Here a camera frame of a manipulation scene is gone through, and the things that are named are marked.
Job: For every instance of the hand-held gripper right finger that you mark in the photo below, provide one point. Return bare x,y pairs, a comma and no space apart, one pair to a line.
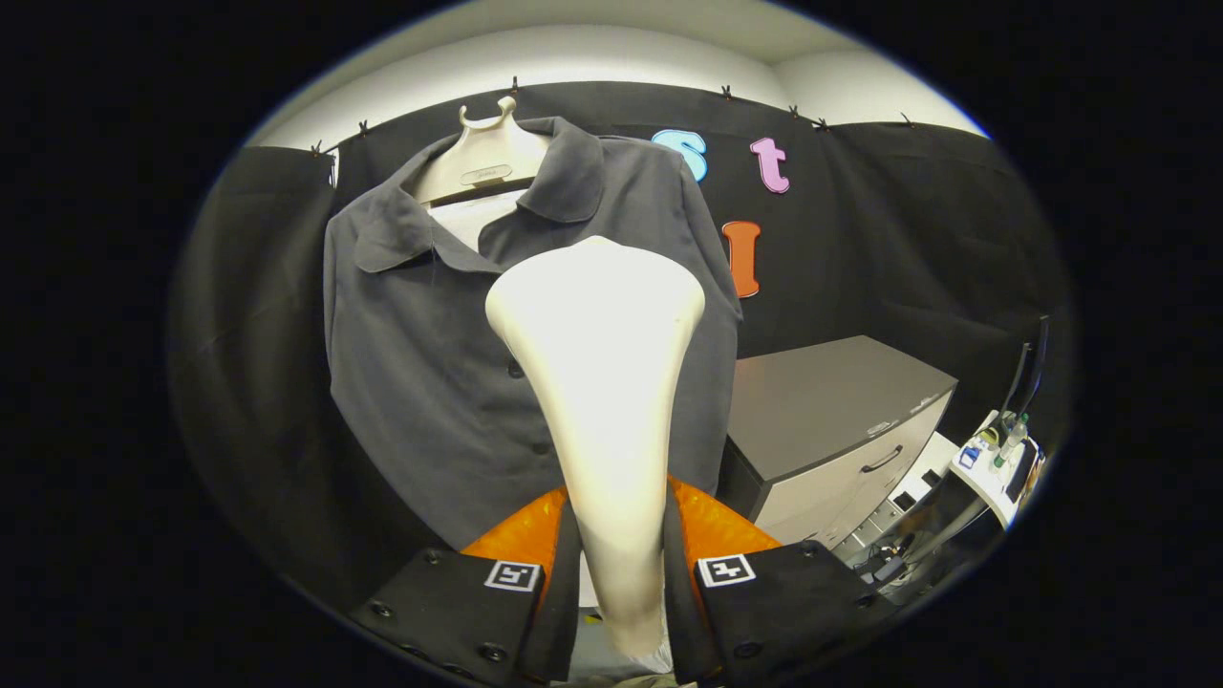
683,612

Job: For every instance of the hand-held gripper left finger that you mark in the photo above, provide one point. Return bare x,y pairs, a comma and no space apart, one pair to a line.
562,612

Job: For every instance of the white garment steamer head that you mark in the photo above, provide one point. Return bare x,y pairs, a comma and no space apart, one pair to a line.
602,382

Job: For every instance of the dark grey collared shirt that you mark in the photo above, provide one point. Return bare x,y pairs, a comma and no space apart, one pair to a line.
430,382

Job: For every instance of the cream garment hanger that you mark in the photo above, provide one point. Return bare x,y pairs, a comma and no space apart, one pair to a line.
487,158

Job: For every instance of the grey drawer cabinet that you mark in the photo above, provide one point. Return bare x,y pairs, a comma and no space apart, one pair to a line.
822,401

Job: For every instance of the small blue packet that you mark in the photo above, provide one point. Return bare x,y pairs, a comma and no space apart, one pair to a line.
968,457

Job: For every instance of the white side table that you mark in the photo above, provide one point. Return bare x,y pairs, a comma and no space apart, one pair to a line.
984,478

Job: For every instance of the clear plastic bottle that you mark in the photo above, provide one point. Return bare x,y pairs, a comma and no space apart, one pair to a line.
1008,444

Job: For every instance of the black keyboard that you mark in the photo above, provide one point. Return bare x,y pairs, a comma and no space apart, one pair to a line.
1022,473

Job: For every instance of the white pad behind shirt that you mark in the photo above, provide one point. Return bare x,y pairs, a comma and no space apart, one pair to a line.
468,220

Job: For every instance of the black backdrop cloth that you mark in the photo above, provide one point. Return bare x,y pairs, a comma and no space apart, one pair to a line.
860,248

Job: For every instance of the black computer monitor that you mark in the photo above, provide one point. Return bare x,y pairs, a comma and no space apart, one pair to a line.
1037,363

